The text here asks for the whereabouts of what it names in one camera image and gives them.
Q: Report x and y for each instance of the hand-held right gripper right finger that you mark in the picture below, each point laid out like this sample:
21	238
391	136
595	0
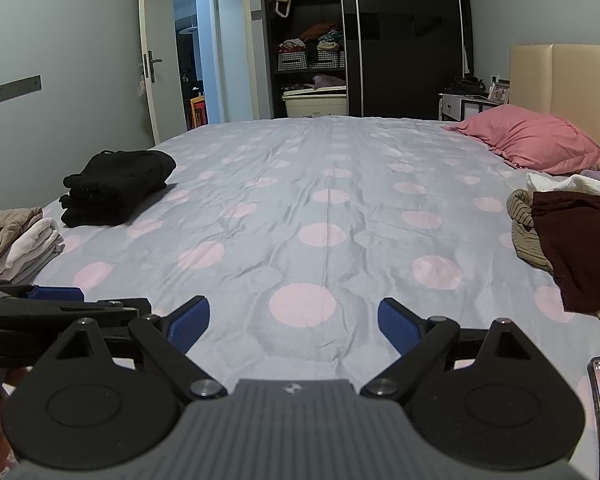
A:
397	327

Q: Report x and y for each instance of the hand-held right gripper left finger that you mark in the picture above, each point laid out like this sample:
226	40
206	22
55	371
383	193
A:
190	327

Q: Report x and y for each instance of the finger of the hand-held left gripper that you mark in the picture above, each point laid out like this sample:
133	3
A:
40	317
55	294

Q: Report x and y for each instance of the maroon garment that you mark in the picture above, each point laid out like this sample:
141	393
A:
585	245

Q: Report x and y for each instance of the black folded clothes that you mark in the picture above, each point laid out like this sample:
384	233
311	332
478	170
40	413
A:
115	185

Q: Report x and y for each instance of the lilac clothes on bin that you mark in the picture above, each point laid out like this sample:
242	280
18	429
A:
329	82

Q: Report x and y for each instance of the red-brown clothes pile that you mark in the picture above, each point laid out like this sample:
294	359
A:
320	32

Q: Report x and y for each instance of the folded white garment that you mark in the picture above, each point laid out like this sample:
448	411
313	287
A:
35	247

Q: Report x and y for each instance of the olive striped shirt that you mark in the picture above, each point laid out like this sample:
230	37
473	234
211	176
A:
525	240

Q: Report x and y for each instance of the polka dot bed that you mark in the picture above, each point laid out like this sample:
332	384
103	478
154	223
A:
330	185

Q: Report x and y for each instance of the white crinkled garment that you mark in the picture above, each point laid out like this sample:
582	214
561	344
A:
570	185

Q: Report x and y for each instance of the white nightstand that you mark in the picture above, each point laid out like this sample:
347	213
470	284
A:
462	106

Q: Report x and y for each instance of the pink pillow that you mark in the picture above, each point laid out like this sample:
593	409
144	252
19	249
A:
525	135

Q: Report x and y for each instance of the cream storage bin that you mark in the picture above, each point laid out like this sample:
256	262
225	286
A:
315	105

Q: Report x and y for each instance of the black bag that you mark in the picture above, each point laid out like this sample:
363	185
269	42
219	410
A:
465	86

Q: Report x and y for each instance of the patterned fabric basket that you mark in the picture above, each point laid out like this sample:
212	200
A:
293	61
327	60

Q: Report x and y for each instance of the white door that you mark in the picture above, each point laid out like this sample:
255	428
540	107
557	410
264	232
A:
160	25

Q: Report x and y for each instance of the black wardrobe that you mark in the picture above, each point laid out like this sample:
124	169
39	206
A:
405	35

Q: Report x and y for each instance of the cream padded headboard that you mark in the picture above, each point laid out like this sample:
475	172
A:
570	80

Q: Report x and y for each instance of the grey wall plate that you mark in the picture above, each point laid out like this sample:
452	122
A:
12	91

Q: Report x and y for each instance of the red and yellow frame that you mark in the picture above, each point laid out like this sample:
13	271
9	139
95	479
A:
198	111

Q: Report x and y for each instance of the photo frame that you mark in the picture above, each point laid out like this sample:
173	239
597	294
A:
499	93

